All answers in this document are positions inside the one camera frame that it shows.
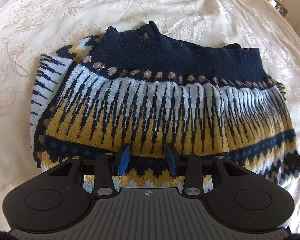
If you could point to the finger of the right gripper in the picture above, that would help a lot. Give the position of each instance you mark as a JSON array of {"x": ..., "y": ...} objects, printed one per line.
[{"x": 293, "y": 159}]

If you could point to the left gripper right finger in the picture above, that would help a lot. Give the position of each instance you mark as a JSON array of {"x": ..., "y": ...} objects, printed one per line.
[{"x": 171, "y": 154}]

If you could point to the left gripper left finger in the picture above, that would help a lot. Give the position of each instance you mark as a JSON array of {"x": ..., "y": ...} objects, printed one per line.
[{"x": 122, "y": 159}]

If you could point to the navy yellow patterned knit sweater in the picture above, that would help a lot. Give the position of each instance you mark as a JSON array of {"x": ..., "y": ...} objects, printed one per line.
[{"x": 142, "y": 88}]

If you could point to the cream floral bedspread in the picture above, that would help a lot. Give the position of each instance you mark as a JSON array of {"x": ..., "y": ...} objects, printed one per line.
[{"x": 29, "y": 28}]

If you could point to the dark frame on right nightstand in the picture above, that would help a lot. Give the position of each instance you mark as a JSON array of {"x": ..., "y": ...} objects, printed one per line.
[{"x": 281, "y": 9}]

